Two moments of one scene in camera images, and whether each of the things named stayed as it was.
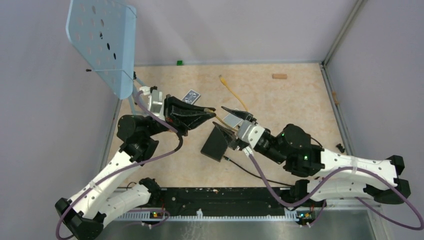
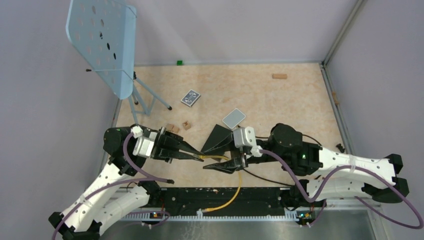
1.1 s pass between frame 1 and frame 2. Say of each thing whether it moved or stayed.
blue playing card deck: stayed
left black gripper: moved
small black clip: stayed
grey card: stayed
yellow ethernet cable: moved
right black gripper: moved
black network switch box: stayed
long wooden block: stayed
